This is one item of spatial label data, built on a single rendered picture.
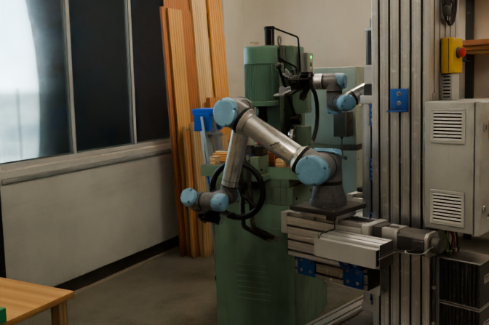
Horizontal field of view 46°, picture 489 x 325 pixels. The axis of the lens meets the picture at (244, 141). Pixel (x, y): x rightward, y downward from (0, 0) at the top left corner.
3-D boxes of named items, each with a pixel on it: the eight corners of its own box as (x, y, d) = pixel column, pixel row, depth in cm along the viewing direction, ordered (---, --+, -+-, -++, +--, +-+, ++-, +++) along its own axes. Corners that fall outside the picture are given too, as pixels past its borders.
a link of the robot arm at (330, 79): (343, 90, 269) (343, 72, 268) (321, 91, 273) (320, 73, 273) (348, 90, 276) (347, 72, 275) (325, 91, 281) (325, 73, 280)
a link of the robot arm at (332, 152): (346, 178, 237) (346, 145, 235) (336, 183, 225) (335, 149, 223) (318, 177, 242) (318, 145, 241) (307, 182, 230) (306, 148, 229)
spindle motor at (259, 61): (239, 107, 299) (238, 46, 296) (252, 105, 315) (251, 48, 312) (271, 107, 292) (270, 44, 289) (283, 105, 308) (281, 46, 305)
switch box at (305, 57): (297, 81, 322) (297, 52, 321) (303, 81, 331) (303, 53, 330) (308, 81, 320) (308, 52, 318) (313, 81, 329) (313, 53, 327)
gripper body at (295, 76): (289, 69, 282) (313, 68, 277) (294, 81, 288) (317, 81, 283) (286, 80, 277) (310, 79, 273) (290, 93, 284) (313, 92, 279)
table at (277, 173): (191, 179, 295) (191, 167, 294) (217, 170, 322) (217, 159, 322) (305, 184, 270) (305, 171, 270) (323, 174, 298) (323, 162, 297)
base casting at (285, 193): (212, 201, 302) (212, 184, 301) (255, 182, 354) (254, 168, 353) (294, 206, 284) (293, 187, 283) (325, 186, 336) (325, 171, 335)
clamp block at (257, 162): (232, 174, 285) (231, 156, 284) (243, 171, 297) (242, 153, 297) (260, 176, 279) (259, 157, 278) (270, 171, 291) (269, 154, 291)
